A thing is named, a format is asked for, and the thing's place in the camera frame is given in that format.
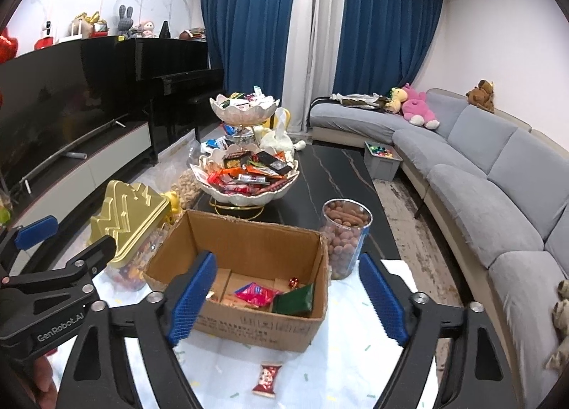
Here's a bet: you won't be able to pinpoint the pink snack packet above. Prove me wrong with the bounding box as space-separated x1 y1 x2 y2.
234 282 285 308

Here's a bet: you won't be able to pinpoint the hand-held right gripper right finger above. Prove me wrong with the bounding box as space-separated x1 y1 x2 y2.
358 253 512 409

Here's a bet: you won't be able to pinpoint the red snack packet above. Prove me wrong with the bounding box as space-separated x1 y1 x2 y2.
252 362 284 396

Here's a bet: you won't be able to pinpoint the grey and black TV cabinet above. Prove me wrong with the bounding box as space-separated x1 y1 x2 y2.
0 120 154 232

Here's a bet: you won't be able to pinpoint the gold-lidded clear candy container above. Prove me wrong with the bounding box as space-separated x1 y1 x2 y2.
86 179 174 292

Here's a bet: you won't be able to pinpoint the small yellow toy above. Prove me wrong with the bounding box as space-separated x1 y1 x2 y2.
160 190 184 216

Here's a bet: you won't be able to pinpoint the white robot toy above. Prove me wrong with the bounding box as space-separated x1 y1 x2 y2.
34 20 58 51

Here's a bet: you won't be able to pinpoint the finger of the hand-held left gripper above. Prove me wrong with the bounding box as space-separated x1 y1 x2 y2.
0 235 117 292
0 216 59 259

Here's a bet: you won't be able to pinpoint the white sheer curtain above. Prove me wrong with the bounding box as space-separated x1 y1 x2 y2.
289 0 350 134

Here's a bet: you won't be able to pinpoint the red heart balloon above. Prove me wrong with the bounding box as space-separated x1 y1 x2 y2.
0 29 18 64

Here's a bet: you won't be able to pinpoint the yellow chair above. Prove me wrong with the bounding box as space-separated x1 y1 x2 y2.
273 107 294 132

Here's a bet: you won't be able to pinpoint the black marble coffee table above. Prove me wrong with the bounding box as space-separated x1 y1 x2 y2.
191 142 403 267

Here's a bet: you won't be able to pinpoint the scattered loose snack packets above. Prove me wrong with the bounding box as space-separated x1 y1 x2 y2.
200 122 236 152

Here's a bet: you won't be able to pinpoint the patterned grey rug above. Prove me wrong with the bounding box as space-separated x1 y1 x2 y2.
373 178 472 294

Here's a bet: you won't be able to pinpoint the brown plush bear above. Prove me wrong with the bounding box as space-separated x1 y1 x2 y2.
466 79 495 114

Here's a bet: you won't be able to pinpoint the grey sectional sofa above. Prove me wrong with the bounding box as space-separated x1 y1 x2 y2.
309 88 569 409

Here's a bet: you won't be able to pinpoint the white two-tier lotus bowl stand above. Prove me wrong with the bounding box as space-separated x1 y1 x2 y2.
190 91 301 218

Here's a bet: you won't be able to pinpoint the pink plush toy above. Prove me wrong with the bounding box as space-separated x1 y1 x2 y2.
401 84 441 129

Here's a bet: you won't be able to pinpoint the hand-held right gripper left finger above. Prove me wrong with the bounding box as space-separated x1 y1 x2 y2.
58 250 218 409

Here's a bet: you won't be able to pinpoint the dark green biscuit packet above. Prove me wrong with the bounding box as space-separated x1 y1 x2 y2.
271 283 315 317

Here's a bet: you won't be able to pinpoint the clear plastic nut jar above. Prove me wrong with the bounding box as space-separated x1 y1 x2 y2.
321 198 373 281

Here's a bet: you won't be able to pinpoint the black television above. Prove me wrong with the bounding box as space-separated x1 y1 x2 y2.
0 42 154 190

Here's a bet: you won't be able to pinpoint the grey storage bin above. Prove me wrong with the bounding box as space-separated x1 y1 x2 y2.
363 141 403 181

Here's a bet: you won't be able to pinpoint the paper clutter on tray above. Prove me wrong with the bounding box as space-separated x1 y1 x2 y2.
331 92 389 110

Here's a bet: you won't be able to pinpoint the brown cardboard box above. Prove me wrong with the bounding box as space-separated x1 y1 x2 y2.
143 209 330 353

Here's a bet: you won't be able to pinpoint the white swan plush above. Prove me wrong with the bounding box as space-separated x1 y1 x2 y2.
260 107 307 154

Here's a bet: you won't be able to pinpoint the small heap of bowl snacks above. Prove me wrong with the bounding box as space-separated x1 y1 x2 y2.
218 89 276 110

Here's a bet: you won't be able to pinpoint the clear bag of peanuts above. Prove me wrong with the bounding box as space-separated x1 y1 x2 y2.
171 142 209 209

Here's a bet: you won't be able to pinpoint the blue curtain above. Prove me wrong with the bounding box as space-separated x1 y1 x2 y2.
198 0 301 101
335 0 445 96

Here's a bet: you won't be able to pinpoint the tan plush toy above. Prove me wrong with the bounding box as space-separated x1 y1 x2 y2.
544 280 569 370

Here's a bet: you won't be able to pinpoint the yellow plush toy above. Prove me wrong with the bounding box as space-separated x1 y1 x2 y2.
384 86 409 113

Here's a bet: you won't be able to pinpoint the person's left hand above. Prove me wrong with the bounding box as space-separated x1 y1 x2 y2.
27 353 60 409

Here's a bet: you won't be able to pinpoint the gold and white bag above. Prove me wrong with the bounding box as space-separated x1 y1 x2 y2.
69 11 101 38

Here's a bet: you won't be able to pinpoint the light blue confetti tablecloth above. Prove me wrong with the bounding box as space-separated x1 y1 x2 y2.
93 258 450 409

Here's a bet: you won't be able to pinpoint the black piano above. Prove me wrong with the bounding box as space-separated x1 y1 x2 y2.
116 38 225 165

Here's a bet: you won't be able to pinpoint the grey rabbit plush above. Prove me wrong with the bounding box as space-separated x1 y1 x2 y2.
116 4 134 38

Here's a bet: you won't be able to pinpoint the large pile of bowl snacks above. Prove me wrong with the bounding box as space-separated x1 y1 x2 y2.
198 149 296 194

